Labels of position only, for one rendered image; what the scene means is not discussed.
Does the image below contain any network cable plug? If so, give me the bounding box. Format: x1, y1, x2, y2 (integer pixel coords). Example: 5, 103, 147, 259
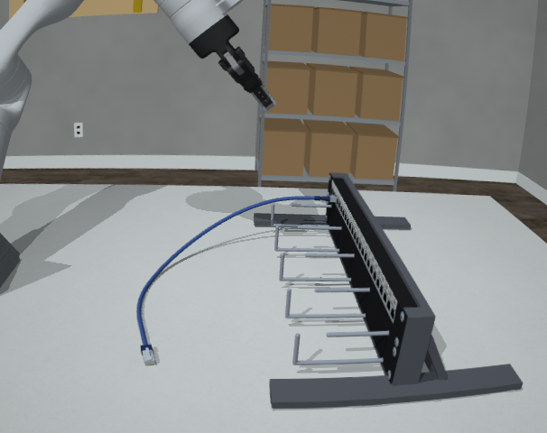
141, 345, 155, 365

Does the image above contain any dark grey patch panel rack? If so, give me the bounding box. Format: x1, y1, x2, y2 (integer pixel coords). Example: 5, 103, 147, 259
254, 172, 523, 409

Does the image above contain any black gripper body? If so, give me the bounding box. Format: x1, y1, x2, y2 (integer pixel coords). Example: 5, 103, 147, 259
189, 15, 242, 67

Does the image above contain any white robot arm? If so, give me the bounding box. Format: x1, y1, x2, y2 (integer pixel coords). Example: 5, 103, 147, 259
0, 0, 243, 179

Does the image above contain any blue patch cord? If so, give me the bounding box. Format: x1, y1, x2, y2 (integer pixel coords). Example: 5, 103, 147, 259
136, 196, 321, 345

